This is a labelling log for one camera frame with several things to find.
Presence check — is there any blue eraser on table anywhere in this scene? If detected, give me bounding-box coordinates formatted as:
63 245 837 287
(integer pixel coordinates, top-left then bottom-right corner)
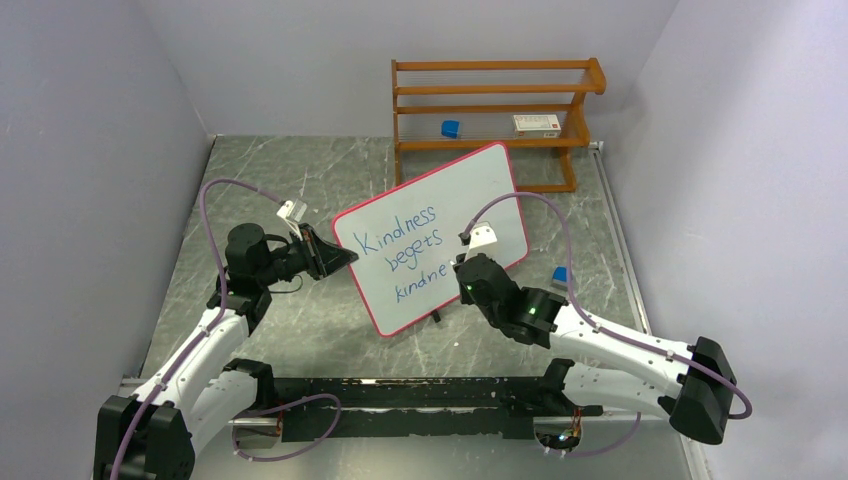
551 266 569 286

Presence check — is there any white cardboard box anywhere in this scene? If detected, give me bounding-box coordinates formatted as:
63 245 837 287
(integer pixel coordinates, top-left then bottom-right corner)
512 114 562 139

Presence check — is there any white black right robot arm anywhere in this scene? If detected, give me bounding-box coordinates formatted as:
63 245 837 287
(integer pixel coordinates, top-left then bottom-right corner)
453 253 737 445

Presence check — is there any pink framed whiteboard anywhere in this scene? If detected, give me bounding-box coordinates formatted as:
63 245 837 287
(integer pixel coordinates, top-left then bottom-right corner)
332 142 529 337

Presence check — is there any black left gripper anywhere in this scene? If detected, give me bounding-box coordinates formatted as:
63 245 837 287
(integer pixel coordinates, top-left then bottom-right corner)
255 222 356 286

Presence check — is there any orange wooden shelf rack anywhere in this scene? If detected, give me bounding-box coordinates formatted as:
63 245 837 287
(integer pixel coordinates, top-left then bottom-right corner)
390 57 608 193

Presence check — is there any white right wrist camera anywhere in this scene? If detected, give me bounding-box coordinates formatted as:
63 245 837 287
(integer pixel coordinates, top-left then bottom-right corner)
460 221 498 260

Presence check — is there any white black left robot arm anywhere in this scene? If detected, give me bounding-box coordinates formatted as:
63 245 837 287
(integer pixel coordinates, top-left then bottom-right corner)
92 223 358 479

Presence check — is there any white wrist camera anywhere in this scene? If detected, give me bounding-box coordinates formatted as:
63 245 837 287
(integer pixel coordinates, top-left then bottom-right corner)
276 199 307 240
460 221 498 260

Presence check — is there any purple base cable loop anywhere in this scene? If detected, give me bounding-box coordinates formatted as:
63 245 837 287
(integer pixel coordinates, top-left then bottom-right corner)
228 393 343 464

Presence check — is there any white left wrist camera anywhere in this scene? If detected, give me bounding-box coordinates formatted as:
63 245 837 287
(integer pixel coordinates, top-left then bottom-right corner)
276 199 307 240

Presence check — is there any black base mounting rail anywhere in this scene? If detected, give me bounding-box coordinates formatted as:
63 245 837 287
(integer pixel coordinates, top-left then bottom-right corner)
249 376 603 442

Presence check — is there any blue eraser on shelf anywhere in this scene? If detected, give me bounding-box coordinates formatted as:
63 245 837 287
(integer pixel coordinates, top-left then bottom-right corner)
440 119 461 139

